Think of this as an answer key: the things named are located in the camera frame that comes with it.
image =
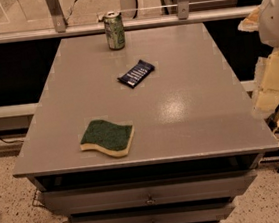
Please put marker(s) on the green and yellow sponge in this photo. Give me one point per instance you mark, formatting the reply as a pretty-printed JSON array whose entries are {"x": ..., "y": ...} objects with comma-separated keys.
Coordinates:
[{"x": 108, "y": 138}]

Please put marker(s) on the metal window railing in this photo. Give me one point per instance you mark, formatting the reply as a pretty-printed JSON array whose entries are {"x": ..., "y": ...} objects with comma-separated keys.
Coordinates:
[{"x": 25, "y": 20}]

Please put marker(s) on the top grey drawer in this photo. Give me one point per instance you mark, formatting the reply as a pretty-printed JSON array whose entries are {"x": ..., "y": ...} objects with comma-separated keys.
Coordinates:
[{"x": 159, "y": 192}]

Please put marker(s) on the middle grey drawer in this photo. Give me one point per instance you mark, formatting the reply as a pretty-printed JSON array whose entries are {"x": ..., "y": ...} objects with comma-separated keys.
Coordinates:
[{"x": 183, "y": 213}]

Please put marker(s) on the dark blue snack packet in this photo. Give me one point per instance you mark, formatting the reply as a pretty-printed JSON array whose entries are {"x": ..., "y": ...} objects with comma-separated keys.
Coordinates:
[{"x": 136, "y": 74}]

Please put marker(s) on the green soda can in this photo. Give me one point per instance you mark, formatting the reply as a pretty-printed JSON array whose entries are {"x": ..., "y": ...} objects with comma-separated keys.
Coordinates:
[{"x": 114, "y": 30}]

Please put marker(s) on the grey drawer cabinet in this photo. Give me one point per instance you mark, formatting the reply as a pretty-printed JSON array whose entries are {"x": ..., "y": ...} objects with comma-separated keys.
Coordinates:
[{"x": 191, "y": 115}]

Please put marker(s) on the grey drawer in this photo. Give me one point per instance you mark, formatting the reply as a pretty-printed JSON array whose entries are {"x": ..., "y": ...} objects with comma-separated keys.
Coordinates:
[
  {"x": 159, "y": 192},
  {"x": 183, "y": 213}
]

